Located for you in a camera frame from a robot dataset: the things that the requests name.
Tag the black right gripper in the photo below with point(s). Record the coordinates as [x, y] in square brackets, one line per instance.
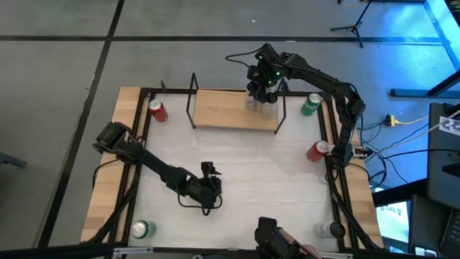
[264, 77]

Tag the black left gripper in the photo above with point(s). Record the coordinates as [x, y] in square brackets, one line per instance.
[205, 190]

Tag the white blue Celsius can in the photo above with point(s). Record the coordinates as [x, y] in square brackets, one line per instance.
[251, 102]

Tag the white Celsius can pineapple print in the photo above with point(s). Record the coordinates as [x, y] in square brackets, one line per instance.
[269, 109]

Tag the green Sprite can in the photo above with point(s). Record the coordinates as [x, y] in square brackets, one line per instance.
[143, 229]
[309, 106]

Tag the red Coca-Cola can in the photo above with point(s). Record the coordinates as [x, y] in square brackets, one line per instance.
[159, 112]
[316, 152]

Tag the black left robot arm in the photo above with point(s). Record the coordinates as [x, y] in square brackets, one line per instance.
[158, 167]

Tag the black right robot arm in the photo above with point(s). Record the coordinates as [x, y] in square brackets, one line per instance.
[323, 81]

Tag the black tripod stand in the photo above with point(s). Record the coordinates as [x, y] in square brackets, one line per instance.
[355, 27]

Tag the yellow power strip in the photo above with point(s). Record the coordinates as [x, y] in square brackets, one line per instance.
[391, 120]

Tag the black floor stand base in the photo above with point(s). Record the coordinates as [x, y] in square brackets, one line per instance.
[413, 93]

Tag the lit computer screen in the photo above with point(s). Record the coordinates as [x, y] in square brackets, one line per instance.
[393, 223]

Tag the white paper black markers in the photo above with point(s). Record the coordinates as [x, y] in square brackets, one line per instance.
[451, 126]

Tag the black cabinet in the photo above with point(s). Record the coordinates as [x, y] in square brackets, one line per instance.
[442, 162]

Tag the grey floor object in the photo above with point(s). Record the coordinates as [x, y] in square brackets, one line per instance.
[10, 160]

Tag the black computer case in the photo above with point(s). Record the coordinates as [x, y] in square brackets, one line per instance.
[427, 223]

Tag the black keyboard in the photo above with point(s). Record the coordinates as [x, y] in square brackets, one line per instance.
[453, 234]

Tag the wooden shelf black metal frame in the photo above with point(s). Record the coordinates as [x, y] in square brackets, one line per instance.
[223, 109]

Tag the black metal table frame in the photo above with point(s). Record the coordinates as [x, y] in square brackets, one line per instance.
[176, 90]

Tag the silver metal bracket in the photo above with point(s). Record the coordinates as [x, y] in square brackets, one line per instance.
[334, 255]
[133, 250]

